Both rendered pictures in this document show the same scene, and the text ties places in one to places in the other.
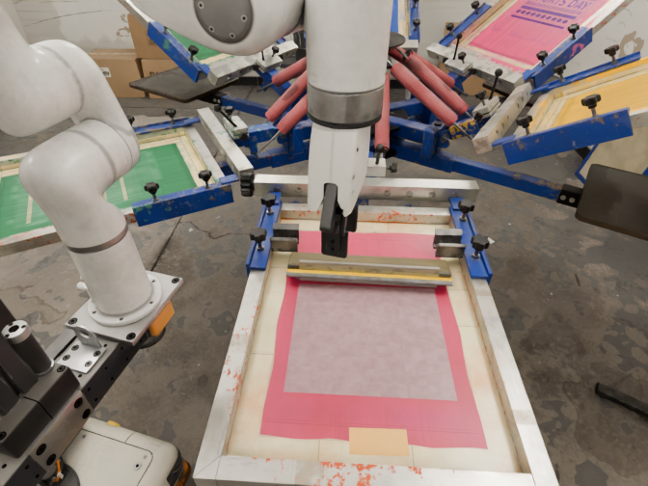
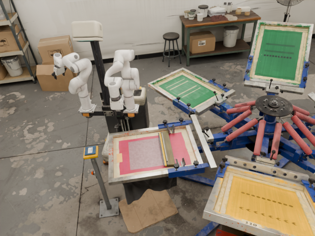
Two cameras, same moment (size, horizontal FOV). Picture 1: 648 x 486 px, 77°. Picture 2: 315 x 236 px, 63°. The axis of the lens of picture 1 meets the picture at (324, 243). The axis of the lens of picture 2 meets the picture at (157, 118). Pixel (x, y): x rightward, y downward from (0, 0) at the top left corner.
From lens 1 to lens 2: 1.99 m
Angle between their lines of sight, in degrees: 60
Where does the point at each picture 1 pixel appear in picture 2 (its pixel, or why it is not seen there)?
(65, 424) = (108, 113)
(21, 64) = (124, 70)
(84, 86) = (131, 76)
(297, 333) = (143, 140)
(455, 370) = (138, 169)
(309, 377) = (131, 144)
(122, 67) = not seen: outside the picture
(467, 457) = (117, 171)
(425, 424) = (123, 165)
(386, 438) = (120, 158)
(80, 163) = (124, 84)
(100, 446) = not seen: hidden behind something
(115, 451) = not seen: hidden behind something
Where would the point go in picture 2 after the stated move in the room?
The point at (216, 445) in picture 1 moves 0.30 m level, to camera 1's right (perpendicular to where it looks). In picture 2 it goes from (114, 134) to (116, 157)
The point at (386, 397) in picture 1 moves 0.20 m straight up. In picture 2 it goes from (129, 158) to (126, 142)
